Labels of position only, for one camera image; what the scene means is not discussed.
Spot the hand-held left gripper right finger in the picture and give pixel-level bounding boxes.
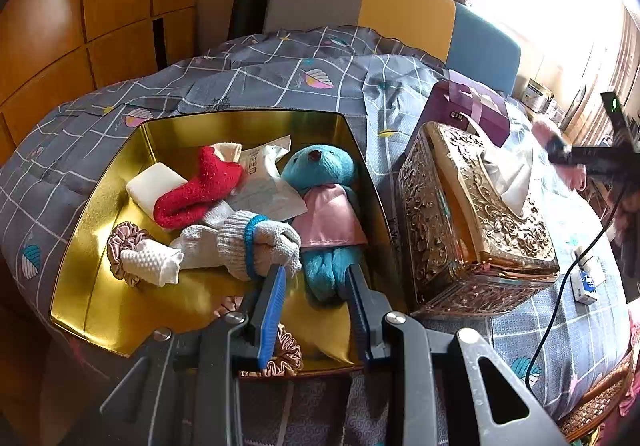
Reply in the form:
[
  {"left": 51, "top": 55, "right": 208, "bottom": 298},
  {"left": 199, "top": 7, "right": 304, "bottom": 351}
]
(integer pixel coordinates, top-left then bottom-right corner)
[{"left": 345, "top": 263, "right": 568, "bottom": 446}]

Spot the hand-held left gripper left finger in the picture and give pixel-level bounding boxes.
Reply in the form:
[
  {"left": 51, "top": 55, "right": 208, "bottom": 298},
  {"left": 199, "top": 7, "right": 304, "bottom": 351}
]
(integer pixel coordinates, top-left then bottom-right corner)
[{"left": 99, "top": 263, "right": 290, "bottom": 446}]

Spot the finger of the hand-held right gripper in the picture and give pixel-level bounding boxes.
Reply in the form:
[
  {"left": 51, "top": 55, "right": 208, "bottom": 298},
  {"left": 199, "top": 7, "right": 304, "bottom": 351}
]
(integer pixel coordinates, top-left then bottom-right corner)
[{"left": 546, "top": 135, "right": 608, "bottom": 172}]

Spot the brown satin scrunchie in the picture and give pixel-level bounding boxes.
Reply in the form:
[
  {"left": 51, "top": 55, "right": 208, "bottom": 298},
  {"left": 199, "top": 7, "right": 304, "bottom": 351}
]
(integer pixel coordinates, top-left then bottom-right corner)
[
  {"left": 215, "top": 295, "right": 305, "bottom": 379},
  {"left": 106, "top": 221, "right": 153, "bottom": 288}
]

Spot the pink fluffy sock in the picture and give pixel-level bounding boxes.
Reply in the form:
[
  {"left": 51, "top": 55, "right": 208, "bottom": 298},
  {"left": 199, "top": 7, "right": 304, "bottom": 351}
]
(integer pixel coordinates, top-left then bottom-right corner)
[{"left": 531, "top": 117, "right": 588, "bottom": 191}]

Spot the grey sock with blue band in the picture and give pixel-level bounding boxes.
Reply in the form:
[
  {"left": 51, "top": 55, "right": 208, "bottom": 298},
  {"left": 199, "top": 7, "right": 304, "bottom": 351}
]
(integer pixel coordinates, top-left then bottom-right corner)
[{"left": 172, "top": 209, "right": 303, "bottom": 283}]

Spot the face mask pack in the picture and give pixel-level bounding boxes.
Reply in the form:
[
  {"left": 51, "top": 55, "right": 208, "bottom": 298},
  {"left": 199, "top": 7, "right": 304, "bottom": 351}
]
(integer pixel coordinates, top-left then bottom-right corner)
[{"left": 227, "top": 135, "right": 308, "bottom": 222}]

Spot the white knitted sock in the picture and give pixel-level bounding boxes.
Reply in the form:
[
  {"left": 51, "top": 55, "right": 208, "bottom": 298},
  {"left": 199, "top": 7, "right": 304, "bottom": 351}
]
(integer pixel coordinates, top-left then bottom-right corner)
[{"left": 121, "top": 246, "right": 185, "bottom": 288}]

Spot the red knitted sock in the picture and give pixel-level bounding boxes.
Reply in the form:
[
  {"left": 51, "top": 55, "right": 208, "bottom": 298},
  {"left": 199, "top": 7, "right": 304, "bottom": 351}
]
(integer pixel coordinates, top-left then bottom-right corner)
[{"left": 152, "top": 141, "right": 247, "bottom": 231}]

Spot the blue teddy bear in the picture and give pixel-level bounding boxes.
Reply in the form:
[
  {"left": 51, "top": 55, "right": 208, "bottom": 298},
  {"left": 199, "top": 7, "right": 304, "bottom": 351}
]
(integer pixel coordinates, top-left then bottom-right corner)
[{"left": 280, "top": 143, "right": 371, "bottom": 309}]

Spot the cream sponge block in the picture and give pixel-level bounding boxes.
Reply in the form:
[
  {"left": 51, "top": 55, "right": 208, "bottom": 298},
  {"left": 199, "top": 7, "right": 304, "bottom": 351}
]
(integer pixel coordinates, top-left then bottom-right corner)
[{"left": 126, "top": 162, "right": 190, "bottom": 217}]

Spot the gold tin box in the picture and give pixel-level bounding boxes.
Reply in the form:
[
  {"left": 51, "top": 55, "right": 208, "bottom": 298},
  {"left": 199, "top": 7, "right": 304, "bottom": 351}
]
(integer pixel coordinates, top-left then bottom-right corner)
[{"left": 49, "top": 109, "right": 408, "bottom": 374}]

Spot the white tissue paper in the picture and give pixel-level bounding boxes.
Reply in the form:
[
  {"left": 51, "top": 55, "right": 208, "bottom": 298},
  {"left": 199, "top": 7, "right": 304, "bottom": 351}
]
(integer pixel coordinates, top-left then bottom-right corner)
[{"left": 477, "top": 146, "right": 536, "bottom": 217}]

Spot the large metal can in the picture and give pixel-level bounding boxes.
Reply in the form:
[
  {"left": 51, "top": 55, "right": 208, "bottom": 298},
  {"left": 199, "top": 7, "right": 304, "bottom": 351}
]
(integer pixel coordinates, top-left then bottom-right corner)
[{"left": 522, "top": 80, "right": 553, "bottom": 112}]

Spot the ornate gold tissue box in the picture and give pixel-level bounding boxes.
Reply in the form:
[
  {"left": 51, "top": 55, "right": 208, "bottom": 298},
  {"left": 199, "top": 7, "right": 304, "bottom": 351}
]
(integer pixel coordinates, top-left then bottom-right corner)
[{"left": 397, "top": 121, "right": 561, "bottom": 319}]

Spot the blue tissue pack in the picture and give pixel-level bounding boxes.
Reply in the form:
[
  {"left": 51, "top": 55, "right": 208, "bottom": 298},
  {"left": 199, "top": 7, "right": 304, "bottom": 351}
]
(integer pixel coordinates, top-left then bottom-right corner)
[{"left": 570, "top": 260, "right": 607, "bottom": 304}]

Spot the purple gift box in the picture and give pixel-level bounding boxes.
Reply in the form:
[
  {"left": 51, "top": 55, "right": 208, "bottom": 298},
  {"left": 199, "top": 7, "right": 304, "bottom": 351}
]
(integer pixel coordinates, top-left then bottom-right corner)
[{"left": 419, "top": 79, "right": 512, "bottom": 147}]

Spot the grey yellow blue headboard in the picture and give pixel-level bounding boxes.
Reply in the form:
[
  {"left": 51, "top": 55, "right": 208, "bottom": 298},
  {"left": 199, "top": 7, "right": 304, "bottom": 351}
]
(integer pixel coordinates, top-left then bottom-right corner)
[{"left": 262, "top": 0, "right": 522, "bottom": 97}]

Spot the grey checked bed quilt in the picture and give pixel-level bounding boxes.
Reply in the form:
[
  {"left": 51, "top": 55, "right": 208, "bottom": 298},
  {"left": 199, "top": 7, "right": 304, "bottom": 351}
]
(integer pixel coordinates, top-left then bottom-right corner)
[{"left": 0, "top": 24, "right": 633, "bottom": 446}]

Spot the brown wicker furniture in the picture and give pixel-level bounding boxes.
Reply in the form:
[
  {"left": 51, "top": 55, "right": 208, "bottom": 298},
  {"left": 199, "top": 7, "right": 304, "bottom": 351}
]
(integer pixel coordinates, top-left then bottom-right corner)
[{"left": 557, "top": 351, "right": 640, "bottom": 439}]

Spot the black cable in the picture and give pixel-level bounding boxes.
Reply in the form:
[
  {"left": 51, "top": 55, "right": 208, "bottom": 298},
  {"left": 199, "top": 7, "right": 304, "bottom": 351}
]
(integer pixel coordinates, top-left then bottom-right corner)
[{"left": 525, "top": 176, "right": 623, "bottom": 389}]

